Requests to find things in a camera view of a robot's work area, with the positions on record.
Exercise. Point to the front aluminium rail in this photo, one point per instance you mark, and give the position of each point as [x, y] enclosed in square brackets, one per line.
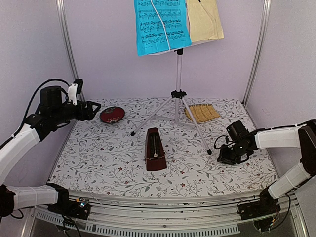
[212, 216]

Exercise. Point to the woven bamboo tray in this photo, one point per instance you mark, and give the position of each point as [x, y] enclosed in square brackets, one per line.
[204, 112]

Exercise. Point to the blue sheet music page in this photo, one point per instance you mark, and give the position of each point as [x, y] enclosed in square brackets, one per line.
[161, 26]

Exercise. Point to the white tripod music stand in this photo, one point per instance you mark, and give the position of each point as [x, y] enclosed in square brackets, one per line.
[179, 96]

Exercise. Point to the aluminium frame post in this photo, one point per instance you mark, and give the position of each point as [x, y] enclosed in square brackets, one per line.
[258, 50]
[66, 37]

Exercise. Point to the dark red wooden metronome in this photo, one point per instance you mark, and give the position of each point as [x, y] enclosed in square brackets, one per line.
[154, 153]

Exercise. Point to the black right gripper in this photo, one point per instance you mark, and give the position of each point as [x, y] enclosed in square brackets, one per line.
[224, 158]

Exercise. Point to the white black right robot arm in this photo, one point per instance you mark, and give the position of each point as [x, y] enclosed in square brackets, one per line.
[301, 136]

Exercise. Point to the yellow paper sheet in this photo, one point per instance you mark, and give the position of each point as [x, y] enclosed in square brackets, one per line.
[204, 20]

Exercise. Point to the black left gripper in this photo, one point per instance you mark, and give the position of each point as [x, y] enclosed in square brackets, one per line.
[89, 115]

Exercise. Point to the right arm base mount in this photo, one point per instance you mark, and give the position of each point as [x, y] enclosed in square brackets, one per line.
[264, 206]

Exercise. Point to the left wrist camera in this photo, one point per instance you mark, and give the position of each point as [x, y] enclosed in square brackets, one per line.
[74, 89]

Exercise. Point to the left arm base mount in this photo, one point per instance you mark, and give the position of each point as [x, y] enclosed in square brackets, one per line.
[79, 208]

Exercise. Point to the right aluminium frame post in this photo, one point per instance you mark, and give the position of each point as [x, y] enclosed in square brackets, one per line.
[258, 50]

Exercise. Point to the left aluminium frame post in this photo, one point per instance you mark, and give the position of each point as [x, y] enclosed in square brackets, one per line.
[66, 37]

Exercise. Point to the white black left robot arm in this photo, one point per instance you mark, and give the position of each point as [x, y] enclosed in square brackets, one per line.
[57, 108]

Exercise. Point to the red floral round box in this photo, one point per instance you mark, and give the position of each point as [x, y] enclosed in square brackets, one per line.
[112, 114]

